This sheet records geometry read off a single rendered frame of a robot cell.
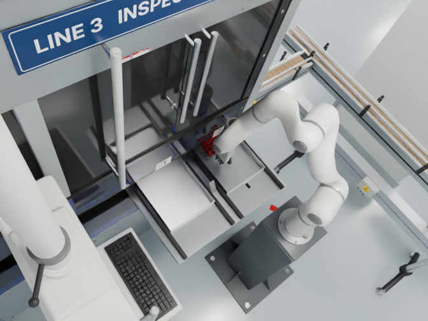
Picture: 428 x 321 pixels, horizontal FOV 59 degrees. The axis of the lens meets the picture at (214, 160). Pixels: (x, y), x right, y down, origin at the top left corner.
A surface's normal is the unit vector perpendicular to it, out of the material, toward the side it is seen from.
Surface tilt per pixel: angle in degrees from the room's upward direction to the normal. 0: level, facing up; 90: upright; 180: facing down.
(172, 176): 0
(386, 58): 90
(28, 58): 90
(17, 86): 90
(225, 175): 0
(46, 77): 90
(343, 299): 0
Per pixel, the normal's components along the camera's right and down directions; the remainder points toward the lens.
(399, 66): -0.77, 0.47
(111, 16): 0.61, 0.75
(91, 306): 0.18, -0.47
